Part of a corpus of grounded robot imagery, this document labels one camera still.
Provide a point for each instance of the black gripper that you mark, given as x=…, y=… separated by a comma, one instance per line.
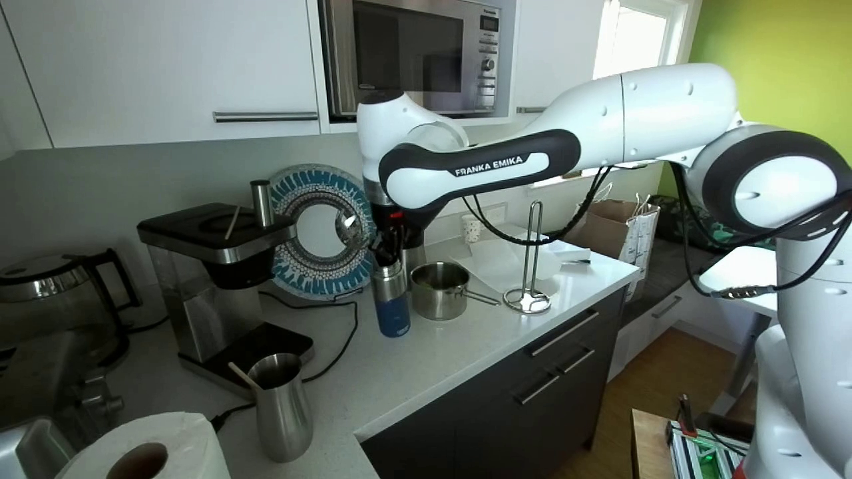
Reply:
x=395, y=227

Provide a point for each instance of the silver bottle blue base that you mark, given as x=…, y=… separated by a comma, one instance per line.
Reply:
x=392, y=301

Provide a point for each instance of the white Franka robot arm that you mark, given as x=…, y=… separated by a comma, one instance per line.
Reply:
x=620, y=115

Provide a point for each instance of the small silver pot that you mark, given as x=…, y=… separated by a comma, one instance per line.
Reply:
x=440, y=295

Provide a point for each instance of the blue white decorative plate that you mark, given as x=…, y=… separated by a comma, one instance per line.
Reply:
x=302, y=268

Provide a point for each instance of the metal paper towel holder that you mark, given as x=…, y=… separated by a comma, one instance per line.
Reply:
x=531, y=257

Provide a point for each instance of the black silver coffee machine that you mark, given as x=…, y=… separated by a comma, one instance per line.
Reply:
x=214, y=268

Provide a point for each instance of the wooden stir stick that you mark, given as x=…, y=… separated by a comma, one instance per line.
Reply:
x=239, y=373

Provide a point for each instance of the silver metal pitcher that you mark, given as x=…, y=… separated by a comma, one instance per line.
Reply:
x=283, y=417

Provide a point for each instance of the built-in steel microwave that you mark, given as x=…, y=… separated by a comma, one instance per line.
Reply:
x=416, y=48

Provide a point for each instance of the brown cardboard box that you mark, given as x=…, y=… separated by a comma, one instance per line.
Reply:
x=620, y=235

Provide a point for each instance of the narrow white upper cabinet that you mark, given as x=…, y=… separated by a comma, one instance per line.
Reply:
x=555, y=48

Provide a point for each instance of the white low drawer cabinet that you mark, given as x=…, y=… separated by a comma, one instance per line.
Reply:
x=656, y=333

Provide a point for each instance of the white paper towel roll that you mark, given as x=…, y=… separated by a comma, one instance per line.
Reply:
x=175, y=442

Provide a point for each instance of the large white upper cabinet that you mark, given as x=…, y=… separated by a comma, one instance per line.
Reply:
x=159, y=63

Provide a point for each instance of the dark patterned cloth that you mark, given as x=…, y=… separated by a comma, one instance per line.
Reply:
x=700, y=227

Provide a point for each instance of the wooden side table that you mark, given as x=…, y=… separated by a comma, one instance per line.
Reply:
x=647, y=442

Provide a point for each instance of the bright window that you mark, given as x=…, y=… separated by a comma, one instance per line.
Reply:
x=641, y=36

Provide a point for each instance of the silver black kettle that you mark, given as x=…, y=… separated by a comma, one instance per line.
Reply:
x=53, y=297

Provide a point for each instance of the white table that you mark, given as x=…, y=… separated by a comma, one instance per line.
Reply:
x=741, y=280

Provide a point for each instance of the green white box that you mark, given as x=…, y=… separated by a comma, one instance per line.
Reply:
x=705, y=453

